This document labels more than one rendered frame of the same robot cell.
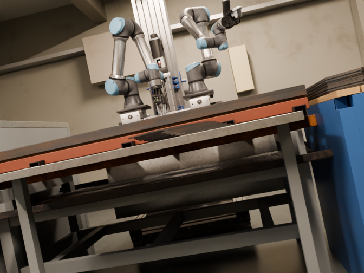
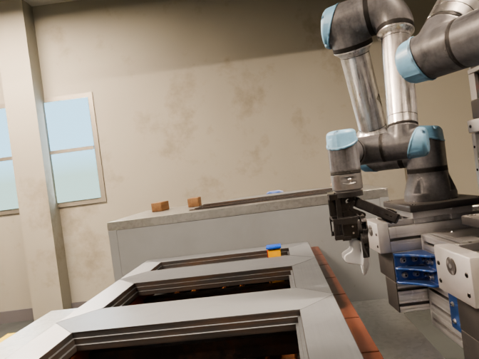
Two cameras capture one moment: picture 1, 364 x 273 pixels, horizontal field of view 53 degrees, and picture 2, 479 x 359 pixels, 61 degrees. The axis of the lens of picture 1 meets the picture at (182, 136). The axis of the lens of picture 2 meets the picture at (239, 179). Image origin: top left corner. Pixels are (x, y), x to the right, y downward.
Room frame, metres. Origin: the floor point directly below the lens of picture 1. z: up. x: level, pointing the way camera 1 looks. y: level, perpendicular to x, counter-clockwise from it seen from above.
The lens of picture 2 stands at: (2.09, -0.90, 1.18)
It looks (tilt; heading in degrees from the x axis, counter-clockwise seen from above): 0 degrees down; 86
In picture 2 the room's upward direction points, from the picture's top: 8 degrees counter-clockwise
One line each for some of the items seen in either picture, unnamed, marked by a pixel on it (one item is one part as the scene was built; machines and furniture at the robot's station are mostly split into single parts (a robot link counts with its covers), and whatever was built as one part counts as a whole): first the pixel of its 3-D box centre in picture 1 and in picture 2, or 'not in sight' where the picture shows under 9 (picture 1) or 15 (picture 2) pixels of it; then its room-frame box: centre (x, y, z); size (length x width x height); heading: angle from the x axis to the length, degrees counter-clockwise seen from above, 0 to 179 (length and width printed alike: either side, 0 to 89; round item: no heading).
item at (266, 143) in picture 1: (205, 175); not in sight; (2.40, -0.10, 0.48); 1.30 x 0.04 x 0.35; 81
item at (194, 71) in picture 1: (194, 71); not in sight; (2.72, -0.19, 1.20); 0.13 x 0.12 x 0.14; 111
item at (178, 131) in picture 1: (176, 131); not in sight; (1.41, 0.02, 0.77); 0.45 x 0.20 x 0.04; 81
